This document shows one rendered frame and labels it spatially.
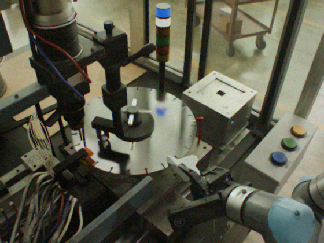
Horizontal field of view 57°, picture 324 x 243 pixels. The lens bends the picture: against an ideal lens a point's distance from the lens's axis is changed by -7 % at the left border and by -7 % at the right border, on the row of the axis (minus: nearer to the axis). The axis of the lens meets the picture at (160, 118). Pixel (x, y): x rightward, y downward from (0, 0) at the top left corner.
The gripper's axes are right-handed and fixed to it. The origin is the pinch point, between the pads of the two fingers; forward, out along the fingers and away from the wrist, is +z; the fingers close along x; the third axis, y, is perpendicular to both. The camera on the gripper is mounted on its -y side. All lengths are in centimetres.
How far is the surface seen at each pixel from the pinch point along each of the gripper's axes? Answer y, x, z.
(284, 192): 93, -73, 49
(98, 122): -9.5, 20.0, 8.1
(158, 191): -2.7, -1.8, 4.2
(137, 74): 30, 22, 59
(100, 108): -3.4, 20.6, 21.0
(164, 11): 22.9, 41.2, 15.4
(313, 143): 143, -66, 59
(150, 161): -3.3, 8.0, 0.9
